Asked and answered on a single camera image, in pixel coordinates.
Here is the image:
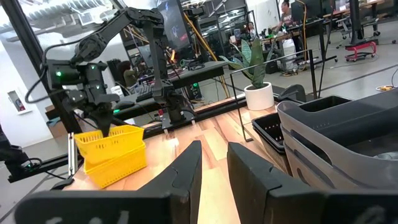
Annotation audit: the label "yellow hanging cable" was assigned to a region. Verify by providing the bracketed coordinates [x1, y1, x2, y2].
[183, 12, 231, 99]

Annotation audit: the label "grey plastic basket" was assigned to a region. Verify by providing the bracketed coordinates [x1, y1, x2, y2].
[276, 89, 398, 175]
[281, 124, 398, 191]

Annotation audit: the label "red rolling stool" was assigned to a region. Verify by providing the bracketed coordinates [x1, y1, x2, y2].
[344, 41, 377, 62]

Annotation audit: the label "yellow plastic basket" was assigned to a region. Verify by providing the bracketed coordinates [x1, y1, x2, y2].
[83, 143, 148, 190]
[73, 124, 146, 166]

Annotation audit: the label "fire extinguisher wall cabinet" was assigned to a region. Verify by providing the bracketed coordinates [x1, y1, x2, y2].
[7, 89, 28, 113]

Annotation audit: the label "silver metal bar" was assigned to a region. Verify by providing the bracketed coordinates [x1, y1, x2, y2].
[67, 132, 78, 179]

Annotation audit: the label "person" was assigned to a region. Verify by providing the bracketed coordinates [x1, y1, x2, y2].
[246, 21, 258, 40]
[119, 60, 141, 88]
[273, 0, 300, 32]

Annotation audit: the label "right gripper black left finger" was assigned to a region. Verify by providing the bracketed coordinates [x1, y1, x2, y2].
[14, 139, 203, 224]

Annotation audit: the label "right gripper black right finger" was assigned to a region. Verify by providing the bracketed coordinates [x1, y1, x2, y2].
[226, 141, 398, 224]

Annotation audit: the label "grey side desk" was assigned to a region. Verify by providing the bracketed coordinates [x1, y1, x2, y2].
[111, 60, 225, 122]

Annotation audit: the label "black office desk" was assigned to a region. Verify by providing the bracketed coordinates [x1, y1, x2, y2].
[287, 17, 339, 65]

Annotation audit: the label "black keyboard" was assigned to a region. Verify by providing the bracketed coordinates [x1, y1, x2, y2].
[135, 83, 155, 103]

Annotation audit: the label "white plant pot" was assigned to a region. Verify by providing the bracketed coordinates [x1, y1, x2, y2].
[243, 82, 275, 111]

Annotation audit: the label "computer monitor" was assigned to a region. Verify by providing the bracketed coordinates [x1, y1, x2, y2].
[156, 0, 191, 52]

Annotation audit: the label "black plastic basket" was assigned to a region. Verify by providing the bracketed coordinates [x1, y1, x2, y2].
[255, 133, 294, 177]
[251, 95, 353, 147]

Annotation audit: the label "green snake plant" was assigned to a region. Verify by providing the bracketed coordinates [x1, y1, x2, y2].
[219, 36, 274, 90]

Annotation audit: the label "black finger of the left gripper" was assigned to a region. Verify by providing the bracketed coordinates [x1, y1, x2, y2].
[91, 105, 106, 138]
[104, 104, 114, 138]

